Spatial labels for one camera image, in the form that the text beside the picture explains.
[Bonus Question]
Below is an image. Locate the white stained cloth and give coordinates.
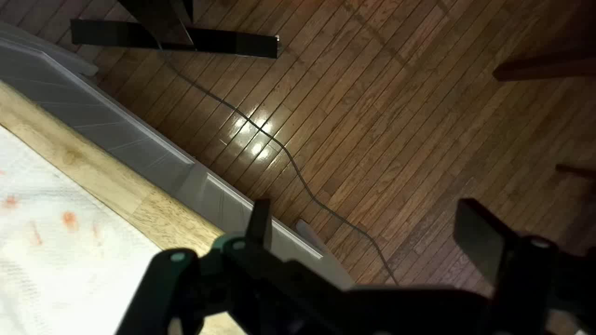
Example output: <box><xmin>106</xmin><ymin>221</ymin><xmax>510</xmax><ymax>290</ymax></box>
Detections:
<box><xmin>0</xmin><ymin>123</ymin><xmax>164</xmax><ymax>335</ymax></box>

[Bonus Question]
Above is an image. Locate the dark wooden chair leg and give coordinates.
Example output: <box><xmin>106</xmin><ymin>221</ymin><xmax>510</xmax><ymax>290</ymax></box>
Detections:
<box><xmin>492</xmin><ymin>47</ymin><xmax>596</xmax><ymax>84</ymax></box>

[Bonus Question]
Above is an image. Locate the white kitchen island base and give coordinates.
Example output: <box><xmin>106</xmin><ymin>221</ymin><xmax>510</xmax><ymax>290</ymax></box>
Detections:
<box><xmin>0</xmin><ymin>20</ymin><xmax>358</xmax><ymax>290</ymax></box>

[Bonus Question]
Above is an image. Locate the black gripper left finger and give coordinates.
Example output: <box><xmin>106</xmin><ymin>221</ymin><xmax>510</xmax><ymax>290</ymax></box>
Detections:
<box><xmin>244</xmin><ymin>195</ymin><xmax>276</xmax><ymax>249</ymax></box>

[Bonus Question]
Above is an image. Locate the black metal stand base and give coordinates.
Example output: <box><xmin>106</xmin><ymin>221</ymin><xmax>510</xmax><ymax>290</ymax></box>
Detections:
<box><xmin>69</xmin><ymin>0</ymin><xmax>283</xmax><ymax>61</ymax></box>

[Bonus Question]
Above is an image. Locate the thin black floor cable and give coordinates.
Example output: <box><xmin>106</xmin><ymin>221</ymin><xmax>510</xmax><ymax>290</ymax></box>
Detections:
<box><xmin>166</xmin><ymin>54</ymin><xmax>401</xmax><ymax>288</ymax></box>

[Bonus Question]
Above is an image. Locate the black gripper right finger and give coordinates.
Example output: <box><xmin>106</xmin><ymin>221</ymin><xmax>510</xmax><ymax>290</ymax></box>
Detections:
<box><xmin>453</xmin><ymin>195</ymin><xmax>527</xmax><ymax>288</ymax></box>

